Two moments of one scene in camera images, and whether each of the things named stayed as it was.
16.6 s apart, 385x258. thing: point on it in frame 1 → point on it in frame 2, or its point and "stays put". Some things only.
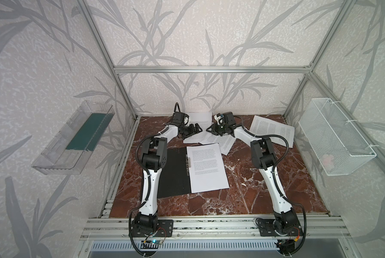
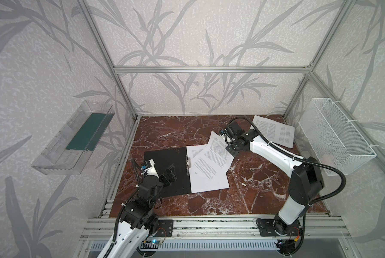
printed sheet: [263, 127] stays put
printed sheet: [205, 120] → [192, 150]
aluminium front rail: [319, 227] stays put
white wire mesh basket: [340, 147] stays put
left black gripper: [192, 130] → [163, 179]
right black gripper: [216, 128] → [236, 143]
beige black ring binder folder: [174, 178] stays put
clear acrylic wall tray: [69, 152] stays put
